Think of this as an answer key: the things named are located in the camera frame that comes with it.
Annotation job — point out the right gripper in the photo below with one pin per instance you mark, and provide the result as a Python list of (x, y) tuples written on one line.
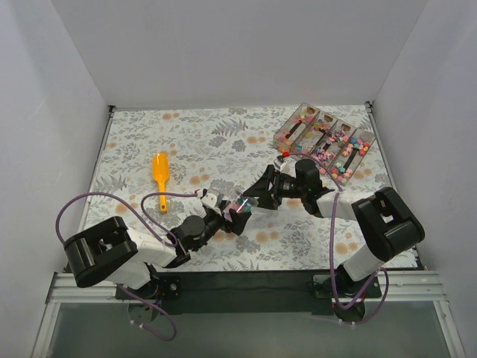
[(275, 183)]

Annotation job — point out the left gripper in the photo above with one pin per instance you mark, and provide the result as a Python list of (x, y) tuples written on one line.
[(226, 217)]

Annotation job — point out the clear plastic jar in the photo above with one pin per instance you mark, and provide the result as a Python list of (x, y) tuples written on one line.
[(240, 204)]

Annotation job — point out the clear compartment candy box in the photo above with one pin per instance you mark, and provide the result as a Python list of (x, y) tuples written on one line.
[(337, 144)]

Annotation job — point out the yellow plastic scoop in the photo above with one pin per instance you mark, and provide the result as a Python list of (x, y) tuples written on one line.
[(160, 170)]

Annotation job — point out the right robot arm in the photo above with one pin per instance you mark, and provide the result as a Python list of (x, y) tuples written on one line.
[(387, 224)]

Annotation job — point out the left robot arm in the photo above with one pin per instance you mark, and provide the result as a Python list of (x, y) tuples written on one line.
[(113, 252)]

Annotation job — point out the floral patterned table mat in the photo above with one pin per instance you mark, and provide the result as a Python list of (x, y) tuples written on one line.
[(223, 149)]

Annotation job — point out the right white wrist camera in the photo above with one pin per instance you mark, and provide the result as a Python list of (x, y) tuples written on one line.
[(279, 163)]

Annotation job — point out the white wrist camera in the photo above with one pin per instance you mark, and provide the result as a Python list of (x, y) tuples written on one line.
[(279, 163), (211, 199)]

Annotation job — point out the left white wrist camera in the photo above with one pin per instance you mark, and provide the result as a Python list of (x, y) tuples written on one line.
[(211, 199)]

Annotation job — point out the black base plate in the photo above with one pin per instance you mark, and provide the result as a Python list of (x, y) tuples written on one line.
[(239, 292)]

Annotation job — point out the aluminium frame rail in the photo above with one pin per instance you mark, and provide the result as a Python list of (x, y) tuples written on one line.
[(250, 314)]

